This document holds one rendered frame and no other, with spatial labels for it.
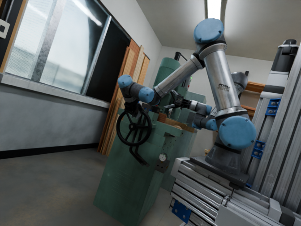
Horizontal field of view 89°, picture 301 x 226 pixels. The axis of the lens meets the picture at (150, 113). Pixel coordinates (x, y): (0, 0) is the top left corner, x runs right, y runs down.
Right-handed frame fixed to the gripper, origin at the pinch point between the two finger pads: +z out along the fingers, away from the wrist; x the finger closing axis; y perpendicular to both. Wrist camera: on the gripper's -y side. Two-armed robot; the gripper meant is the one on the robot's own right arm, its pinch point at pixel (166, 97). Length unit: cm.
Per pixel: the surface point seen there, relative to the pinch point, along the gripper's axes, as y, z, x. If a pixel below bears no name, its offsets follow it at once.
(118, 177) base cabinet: -6, 17, 77
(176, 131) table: -1.8, -16.7, 22.7
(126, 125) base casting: -2.9, 26.4, 33.6
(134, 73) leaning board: -142, 123, -58
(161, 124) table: -1.8, -3.3, 22.0
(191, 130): -16.8, -26.2, 16.7
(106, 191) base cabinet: -8, 23, 93
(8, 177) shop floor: 19, 105, 114
